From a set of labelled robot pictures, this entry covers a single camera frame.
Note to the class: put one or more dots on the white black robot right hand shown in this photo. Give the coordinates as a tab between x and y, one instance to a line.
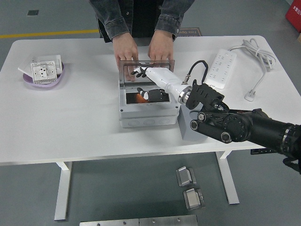
162	76

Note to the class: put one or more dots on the person's left hand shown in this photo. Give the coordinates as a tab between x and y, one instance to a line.
162	47

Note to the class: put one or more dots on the person's right hand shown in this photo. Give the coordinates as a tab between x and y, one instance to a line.
125	49

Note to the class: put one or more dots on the orange cylinder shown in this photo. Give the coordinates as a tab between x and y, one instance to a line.
141	98

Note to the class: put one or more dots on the grey box with clear lid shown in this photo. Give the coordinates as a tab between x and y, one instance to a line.
148	115

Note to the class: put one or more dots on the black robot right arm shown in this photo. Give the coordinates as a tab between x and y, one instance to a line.
247	124

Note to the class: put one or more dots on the grey cube with round hole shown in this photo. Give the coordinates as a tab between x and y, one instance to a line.
188	131

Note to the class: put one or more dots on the red box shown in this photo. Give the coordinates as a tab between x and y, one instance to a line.
295	16

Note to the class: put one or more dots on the brown cardboard box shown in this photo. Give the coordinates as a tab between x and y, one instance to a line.
299	38

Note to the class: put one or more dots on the brown floor sign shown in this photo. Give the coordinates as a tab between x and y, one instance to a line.
190	31

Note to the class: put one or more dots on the person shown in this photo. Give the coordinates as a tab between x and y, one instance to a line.
141	14

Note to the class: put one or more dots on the white power strip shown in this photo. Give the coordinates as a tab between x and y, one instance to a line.
221	68

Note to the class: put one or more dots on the yellow floor tape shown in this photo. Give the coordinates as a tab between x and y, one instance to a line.
47	33

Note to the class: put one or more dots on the white socket module with holes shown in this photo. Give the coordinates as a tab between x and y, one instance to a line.
43	70

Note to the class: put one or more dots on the purple bowl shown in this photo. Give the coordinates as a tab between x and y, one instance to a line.
44	85

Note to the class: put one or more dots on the black floor hatch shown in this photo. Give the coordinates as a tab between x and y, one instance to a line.
32	13

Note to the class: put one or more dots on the metal block fixture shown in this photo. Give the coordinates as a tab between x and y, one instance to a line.
185	176
194	199

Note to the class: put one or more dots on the black table control panel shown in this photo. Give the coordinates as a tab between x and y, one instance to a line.
261	151

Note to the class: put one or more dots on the white table leg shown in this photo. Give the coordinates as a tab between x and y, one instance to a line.
229	181
63	188

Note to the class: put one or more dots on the grey metal plate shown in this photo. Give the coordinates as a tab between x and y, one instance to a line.
168	221
108	223

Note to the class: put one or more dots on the white switch plate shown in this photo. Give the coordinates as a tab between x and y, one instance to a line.
24	67
50	57

